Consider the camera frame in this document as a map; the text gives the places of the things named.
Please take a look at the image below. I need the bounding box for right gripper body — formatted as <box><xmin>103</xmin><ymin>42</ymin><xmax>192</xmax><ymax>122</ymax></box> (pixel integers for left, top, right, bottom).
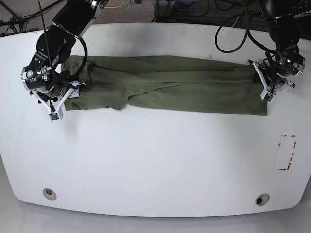
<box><xmin>34</xmin><ymin>81</ymin><xmax>70</xmax><ymax>106</ymax></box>

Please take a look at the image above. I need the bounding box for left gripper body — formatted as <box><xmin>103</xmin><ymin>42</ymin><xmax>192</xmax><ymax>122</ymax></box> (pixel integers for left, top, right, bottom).
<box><xmin>265</xmin><ymin>52</ymin><xmax>306</xmax><ymax>77</ymax></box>

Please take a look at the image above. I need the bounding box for green T-shirt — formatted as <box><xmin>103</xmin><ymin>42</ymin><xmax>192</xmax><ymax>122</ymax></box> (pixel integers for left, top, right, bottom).
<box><xmin>65</xmin><ymin>56</ymin><xmax>268</xmax><ymax>116</ymax></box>

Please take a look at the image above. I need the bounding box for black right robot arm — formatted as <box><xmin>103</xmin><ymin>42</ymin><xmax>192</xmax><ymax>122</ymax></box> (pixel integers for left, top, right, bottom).
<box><xmin>22</xmin><ymin>0</ymin><xmax>108</xmax><ymax>103</ymax></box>

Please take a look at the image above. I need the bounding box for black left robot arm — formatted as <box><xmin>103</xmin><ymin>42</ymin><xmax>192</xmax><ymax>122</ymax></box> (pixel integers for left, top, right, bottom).
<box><xmin>214</xmin><ymin>0</ymin><xmax>306</xmax><ymax>86</ymax></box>

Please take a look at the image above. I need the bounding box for red tape rectangle marking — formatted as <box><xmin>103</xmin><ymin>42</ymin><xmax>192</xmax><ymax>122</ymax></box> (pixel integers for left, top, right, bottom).
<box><xmin>276</xmin><ymin>135</ymin><xmax>297</xmax><ymax>171</ymax></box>

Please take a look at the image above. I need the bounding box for black tripod stand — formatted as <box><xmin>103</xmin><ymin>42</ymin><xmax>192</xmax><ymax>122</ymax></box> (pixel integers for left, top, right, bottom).
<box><xmin>0</xmin><ymin>0</ymin><xmax>64</xmax><ymax>37</ymax></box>

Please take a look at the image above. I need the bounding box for left grey table grommet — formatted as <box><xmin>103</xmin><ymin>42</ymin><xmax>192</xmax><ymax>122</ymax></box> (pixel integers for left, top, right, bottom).
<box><xmin>43</xmin><ymin>188</ymin><xmax>57</xmax><ymax>201</ymax></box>

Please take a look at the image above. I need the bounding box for grey table grommet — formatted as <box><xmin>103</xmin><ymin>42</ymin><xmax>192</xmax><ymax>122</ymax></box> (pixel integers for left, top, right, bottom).
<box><xmin>255</xmin><ymin>193</ymin><xmax>270</xmax><ymax>206</ymax></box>
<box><xmin>43</xmin><ymin>188</ymin><xmax>57</xmax><ymax>201</ymax></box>

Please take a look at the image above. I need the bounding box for right grey table grommet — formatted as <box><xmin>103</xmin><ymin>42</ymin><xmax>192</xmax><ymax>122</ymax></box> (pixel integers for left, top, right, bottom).
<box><xmin>255</xmin><ymin>193</ymin><xmax>270</xmax><ymax>206</ymax></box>

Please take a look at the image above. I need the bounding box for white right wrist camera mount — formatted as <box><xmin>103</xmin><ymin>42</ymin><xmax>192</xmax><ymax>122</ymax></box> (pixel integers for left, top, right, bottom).
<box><xmin>30</xmin><ymin>80</ymin><xmax>86</xmax><ymax>122</ymax></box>

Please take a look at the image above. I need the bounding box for yellow cable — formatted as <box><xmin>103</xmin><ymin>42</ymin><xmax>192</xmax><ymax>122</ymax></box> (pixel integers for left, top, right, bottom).
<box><xmin>108</xmin><ymin>0</ymin><xmax>127</xmax><ymax>9</ymax></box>

